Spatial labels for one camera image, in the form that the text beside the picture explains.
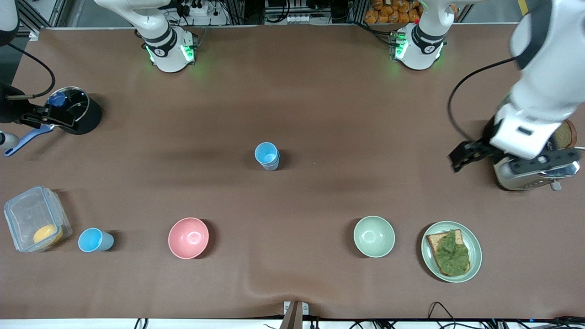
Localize aluminium frame rail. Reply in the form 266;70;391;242
18;0;62;39

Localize pale green bowl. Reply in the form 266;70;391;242
353;216;396;258

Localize bright blue plastic cup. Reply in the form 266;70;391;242
78;228;115;253
254;142;279;166

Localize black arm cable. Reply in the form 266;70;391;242
447;57;519;143
6;42;56;99

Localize pale green plate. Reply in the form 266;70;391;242
421;221;483;283

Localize glass lid with blue knob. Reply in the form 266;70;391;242
48;87;90;123

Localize beige and chrome toaster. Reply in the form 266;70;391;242
493;107;581;191

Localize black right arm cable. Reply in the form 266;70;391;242
6;42;56;99

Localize black pot with blue handle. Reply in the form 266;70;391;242
4;86;102;157

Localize brown toast slice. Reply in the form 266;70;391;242
550;120;578;149

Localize black looped cable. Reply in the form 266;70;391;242
427;301;458;329

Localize green lettuce leaf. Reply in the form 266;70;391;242
434;230;471;276

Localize brown bread slice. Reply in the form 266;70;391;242
426;229;471;277

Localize clear plastic food container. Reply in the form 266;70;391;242
4;186;73;253

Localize power strip with black plugs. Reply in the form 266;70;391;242
179;0;212;17

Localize round orange food piece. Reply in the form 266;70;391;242
33;224;64;245

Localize brown table cover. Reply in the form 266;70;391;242
0;24;585;320

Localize pink bowl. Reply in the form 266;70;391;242
168;218;210;260

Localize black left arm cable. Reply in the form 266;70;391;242
447;57;519;143

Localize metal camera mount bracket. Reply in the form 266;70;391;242
283;301;309;329

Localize orange snack bags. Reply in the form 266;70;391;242
364;0;422;25

